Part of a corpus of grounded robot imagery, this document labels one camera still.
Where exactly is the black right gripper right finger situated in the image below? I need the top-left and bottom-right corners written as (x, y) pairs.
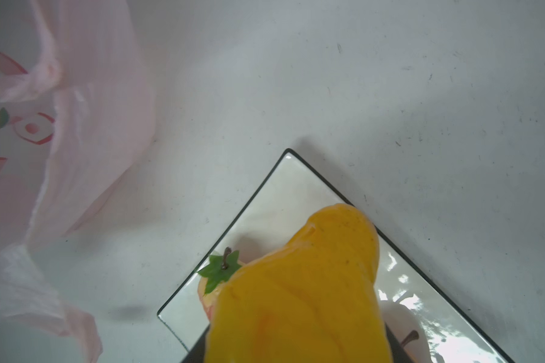
top-left (386, 326), bottom-right (416, 363)

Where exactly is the yellow fake pear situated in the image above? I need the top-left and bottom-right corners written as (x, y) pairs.
top-left (379, 301), bottom-right (432, 362)
top-left (204, 204), bottom-right (392, 362)

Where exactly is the red fake strawberry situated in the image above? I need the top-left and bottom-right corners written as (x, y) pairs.
top-left (197, 247), bottom-right (245, 321)

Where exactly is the white square mat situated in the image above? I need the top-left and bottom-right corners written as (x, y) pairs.
top-left (157, 149), bottom-right (510, 362)

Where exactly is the pink plastic bag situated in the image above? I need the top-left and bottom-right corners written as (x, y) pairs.
top-left (0, 1), bottom-right (154, 362)

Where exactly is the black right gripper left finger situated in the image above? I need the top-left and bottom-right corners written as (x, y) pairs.
top-left (181, 326), bottom-right (210, 363)

